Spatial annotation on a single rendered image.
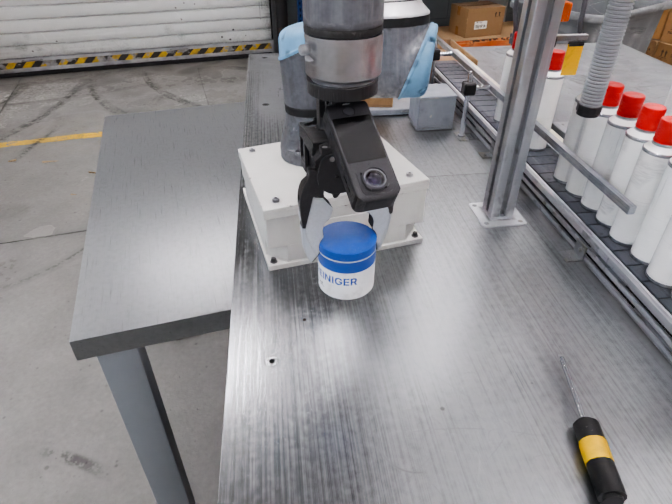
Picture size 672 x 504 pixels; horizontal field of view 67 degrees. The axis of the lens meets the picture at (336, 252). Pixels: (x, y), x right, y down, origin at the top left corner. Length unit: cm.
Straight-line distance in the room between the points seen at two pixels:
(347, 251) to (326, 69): 20
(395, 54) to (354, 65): 37
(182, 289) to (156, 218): 23
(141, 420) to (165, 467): 15
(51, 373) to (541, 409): 166
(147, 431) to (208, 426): 70
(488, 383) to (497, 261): 27
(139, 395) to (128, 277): 20
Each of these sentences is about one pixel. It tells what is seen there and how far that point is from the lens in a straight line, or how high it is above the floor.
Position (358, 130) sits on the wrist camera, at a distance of 50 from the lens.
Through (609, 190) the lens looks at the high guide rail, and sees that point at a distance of 92.
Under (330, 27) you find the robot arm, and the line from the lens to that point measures 48.
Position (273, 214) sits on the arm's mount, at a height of 94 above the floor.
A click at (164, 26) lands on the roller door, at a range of 513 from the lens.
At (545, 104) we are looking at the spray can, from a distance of 117.
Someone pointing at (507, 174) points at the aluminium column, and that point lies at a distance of 97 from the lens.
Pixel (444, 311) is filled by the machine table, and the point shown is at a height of 83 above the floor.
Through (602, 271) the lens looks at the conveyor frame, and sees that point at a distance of 93.
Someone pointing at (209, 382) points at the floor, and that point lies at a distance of 180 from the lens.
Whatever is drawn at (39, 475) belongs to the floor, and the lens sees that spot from 177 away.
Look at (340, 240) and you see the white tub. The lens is 58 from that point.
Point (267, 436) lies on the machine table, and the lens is 63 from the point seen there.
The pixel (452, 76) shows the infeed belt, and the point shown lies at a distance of 166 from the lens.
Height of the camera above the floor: 135
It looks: 36 degrees down
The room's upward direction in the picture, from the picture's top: straight up
